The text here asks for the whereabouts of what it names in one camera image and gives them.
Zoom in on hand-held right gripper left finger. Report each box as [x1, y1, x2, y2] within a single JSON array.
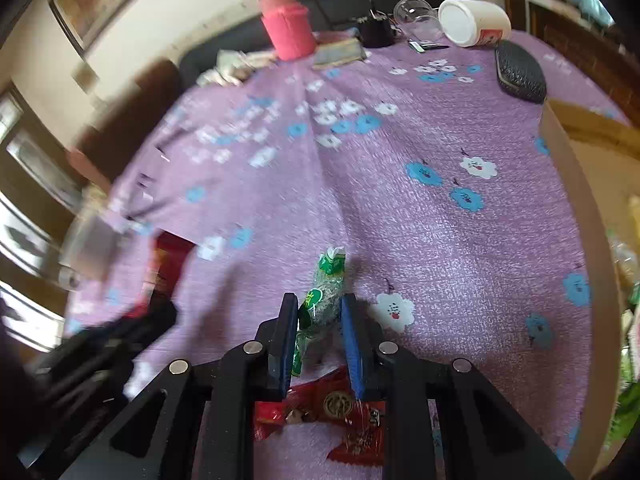
[[60, 293, 300, 480]]

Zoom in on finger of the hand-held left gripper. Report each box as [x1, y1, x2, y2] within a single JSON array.
[[115, 300, 178, 356]]

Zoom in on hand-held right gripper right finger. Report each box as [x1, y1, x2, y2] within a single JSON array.
[[341, 293, 573, 480]]

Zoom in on pile of assorted snack packets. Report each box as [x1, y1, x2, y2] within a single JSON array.
[[252, 366, 388, 467]]

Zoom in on dark red snack packet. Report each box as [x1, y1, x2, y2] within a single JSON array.
[[147, 232, 196, 306]]

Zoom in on green twisted candy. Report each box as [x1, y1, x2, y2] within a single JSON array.
[[292, 246, 348, 378]]

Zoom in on green and white packets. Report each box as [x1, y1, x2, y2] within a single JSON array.
[[602, 230, 640, 456]]

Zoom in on purple floral tablecloth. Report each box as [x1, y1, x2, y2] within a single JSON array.
[[62, 25, 636, 480]]

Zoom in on wooden glass-door cabinet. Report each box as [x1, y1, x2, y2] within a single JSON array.
[[0, 85, 88, 356]]

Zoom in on brown chair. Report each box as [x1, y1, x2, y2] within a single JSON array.
[[75, 57, 183, 181]]

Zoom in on olive notebook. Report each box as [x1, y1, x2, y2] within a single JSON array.
[[312, 37, 368, 68]]

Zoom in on metal nail clipper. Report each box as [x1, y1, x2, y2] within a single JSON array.
[[407, 39, 451, 53]]

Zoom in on small black container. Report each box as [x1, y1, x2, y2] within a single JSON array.
[[357, 7, 397, 49]]

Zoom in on black eyeglasses case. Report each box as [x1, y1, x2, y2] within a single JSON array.
[[495, 40, 547, 105]]

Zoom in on pink knit-sleeved thermos flask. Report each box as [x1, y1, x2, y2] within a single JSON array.
[[256, 0, 318, 62]]

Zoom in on clear plastic cup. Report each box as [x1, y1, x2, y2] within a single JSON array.
[[393, 0, 443, 43]]

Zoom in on black sofa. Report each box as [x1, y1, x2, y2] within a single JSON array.
[[179, 0, 476, 78]]

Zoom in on white plastic jar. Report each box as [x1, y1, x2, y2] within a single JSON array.
[[438, 0, 512, 48]]

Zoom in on brown wooden partition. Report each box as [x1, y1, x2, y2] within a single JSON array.
[[497, 0, 640, 126]]

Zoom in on small wall plaque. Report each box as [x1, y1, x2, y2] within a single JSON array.
[[72, 60, 98, 91]]

